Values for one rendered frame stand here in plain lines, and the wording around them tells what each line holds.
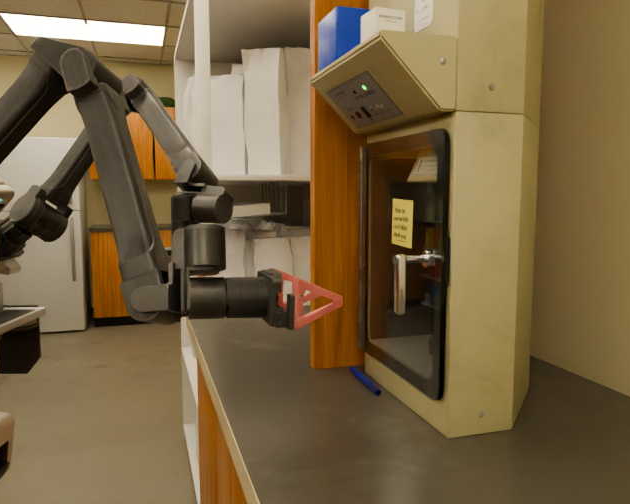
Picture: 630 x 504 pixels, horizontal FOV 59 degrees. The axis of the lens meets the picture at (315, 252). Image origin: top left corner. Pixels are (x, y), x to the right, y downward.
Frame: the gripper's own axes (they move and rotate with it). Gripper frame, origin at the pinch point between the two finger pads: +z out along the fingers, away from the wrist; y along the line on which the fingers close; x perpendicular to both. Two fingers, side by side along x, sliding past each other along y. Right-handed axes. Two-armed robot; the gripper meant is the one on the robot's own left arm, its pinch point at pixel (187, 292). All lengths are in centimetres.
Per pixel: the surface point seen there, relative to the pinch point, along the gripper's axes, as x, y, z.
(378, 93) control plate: -35, 27, -35
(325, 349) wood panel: -9.1, 26.8, 11.6
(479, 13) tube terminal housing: -46, 37, -45
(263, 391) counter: -18.8, 11.8, 15.6
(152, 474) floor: 143, -8, 109
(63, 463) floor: 167, -49, 110
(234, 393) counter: -18.3, 6.6, 15.6
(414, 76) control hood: -46, 27, -36
